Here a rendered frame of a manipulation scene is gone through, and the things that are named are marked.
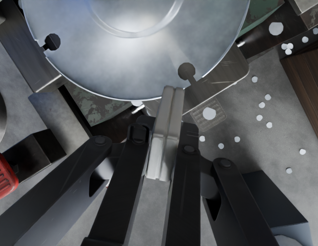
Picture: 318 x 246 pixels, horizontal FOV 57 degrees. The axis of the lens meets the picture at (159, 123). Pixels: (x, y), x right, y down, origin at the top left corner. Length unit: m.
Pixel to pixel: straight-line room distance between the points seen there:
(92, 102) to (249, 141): 0.79
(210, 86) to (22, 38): 0.31
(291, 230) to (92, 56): 0.64
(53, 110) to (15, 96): 0.79
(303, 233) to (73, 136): 0.59
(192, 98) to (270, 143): 0.87
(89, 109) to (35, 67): 0.11
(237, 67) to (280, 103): 0.84
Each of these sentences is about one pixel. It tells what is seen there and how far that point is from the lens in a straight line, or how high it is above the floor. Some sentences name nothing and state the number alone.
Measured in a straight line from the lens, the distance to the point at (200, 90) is 0.38.
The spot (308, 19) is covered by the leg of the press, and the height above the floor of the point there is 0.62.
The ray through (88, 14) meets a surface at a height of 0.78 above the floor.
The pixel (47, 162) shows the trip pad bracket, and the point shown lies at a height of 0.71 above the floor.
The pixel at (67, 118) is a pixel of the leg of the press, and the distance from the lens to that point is 0.57.
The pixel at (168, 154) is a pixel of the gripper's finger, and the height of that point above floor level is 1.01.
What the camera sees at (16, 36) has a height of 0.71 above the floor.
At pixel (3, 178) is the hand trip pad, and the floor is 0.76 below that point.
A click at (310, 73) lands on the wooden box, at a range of 1.02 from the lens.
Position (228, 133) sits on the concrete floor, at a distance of 1.19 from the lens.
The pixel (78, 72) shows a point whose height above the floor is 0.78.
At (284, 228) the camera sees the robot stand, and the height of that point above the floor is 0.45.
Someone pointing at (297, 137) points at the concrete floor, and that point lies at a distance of 1.25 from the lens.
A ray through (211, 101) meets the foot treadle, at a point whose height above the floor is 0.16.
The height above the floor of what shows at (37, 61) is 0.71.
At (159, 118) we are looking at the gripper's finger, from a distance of 0.17.
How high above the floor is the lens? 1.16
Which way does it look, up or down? 81 degrees down
